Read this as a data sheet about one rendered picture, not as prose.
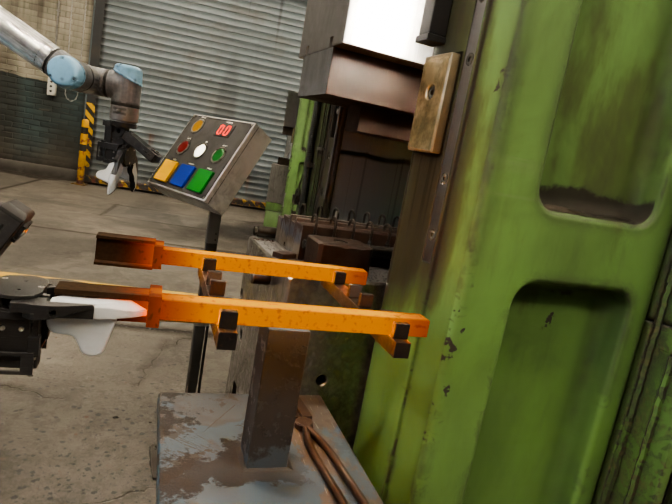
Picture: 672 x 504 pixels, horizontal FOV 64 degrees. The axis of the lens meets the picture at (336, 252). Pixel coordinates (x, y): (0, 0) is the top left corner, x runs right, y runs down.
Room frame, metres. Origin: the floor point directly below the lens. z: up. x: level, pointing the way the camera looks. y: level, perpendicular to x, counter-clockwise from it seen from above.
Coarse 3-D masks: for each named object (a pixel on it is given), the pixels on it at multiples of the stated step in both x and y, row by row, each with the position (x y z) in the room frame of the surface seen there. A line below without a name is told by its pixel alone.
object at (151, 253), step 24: (96, 240) 0.75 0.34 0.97; (120, 240) 0.76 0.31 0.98; (144, 240) 0.77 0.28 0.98; (96, 264) 0.75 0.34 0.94; (120, 264) 0.76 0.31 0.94; (144, 264) 0.77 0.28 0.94; (168, 264) 0.78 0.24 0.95; (192, 264) 0.79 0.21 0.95; (240, 264) 0.81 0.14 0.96; (264, 264) 0.82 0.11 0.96; (288, 264) 0.83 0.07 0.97; (312, 264) 0.86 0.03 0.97
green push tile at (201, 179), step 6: (198, 174) 1.57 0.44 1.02; (204, 174) 1.56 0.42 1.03; (210, 174) 1.54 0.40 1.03; (192, 180) 1.57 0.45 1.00; (198, 180) 1.55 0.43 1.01; (204, 180) 1.54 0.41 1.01; (192, 186) 1.55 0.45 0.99; (198, 186) 1.54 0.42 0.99; (204, 186) 1.53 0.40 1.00; (198, 192) 1.52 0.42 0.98
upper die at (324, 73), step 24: (336, 48) 1.15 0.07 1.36; (312, 72) 1.25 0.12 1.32; (336, 72) 1.15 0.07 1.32; (360, 72) 1.17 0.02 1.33; (384, 72) 1.19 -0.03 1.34; (408, 72) 1.21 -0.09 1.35; (312, 96) 1.25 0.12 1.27; (336, 96) 1.16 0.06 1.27; (360, 96) 1.17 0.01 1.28; (384, 96) 1.20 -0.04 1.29; (408, 96) 1.22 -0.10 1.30
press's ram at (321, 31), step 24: (312, 0) 1.33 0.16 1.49; (336, 0) 1.17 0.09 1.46; (360, 0) 1.11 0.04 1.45; (384, 0) 1.13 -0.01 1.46; (408, 0) 1.15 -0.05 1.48; (312, 24) 1.30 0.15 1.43; (336, 24) 1.15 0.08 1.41; (360, 24) 1.11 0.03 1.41; (384, 24) 1.13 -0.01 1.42; (408, 24) 1.15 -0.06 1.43; (312, 48) 1.28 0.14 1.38; (360, 48) 1.12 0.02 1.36; (384, 48) 1.13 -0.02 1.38; (408, 48) 1.15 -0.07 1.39; (432, 48) 1.17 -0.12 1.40
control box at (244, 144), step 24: (192, 120) 1.80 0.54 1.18; (216, 120) 1.72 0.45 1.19; (192, 144) 1.71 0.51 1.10; (216, 144) 1.64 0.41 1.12; (240, 144) 1.57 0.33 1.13; (264, 144) 1.63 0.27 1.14; (216, 168) 1.56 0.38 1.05; (240, 168) 1.57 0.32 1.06; (168, 192) 1.68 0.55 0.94; (192, 192) 1.55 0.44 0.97; (216, 192) 1.52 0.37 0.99
